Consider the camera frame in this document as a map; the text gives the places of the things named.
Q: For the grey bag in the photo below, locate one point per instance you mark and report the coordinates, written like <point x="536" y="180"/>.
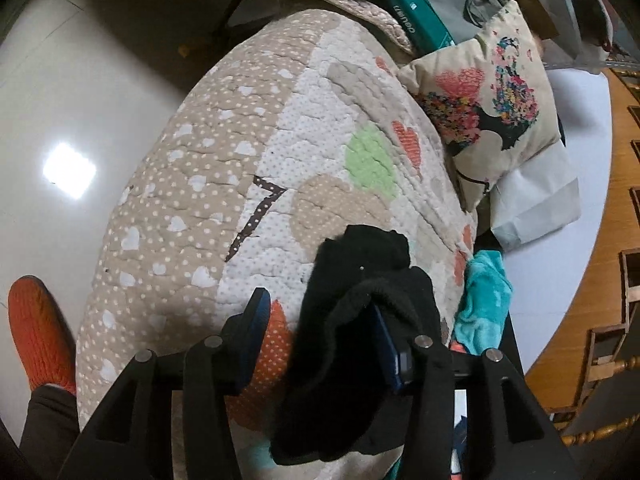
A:
<point x="455" y="5"/>

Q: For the teal and white fleece blanket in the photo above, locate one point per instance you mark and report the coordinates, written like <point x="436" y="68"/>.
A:
<point x="482" y="290"/>

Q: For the white paper bag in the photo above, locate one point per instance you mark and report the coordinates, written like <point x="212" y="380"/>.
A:
<point x="540" y="200"/>

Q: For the orange slipper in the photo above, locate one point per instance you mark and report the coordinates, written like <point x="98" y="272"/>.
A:
<point x="37" y="330"/>

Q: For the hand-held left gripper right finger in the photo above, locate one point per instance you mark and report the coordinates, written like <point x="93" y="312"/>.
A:
<point x="389" y="357"/>

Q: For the printed floral figure pillow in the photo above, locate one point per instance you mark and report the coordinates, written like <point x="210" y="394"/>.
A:
<point x="500" y="125"/>

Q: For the wooden chair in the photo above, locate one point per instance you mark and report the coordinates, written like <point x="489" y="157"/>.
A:
<point x="600" y="430"/>

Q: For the beige quilted mat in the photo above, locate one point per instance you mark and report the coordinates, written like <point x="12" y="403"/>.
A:
<point x="360" y="10"/>

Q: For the person's leg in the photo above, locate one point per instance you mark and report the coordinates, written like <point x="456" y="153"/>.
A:
<point x="47" y="435"/>

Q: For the black pants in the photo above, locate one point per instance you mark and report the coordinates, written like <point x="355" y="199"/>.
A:
<point x="350" y="270"/>

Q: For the quilted heart-pattern bedspread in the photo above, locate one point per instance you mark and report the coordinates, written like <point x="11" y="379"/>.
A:
<point x="200" y="185"/>

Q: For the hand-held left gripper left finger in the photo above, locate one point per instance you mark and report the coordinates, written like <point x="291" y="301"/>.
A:
<point x="256" y="332"/>

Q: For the teal cardboard box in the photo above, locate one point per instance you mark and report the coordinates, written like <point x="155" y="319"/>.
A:
<point x="415" y="10"/>

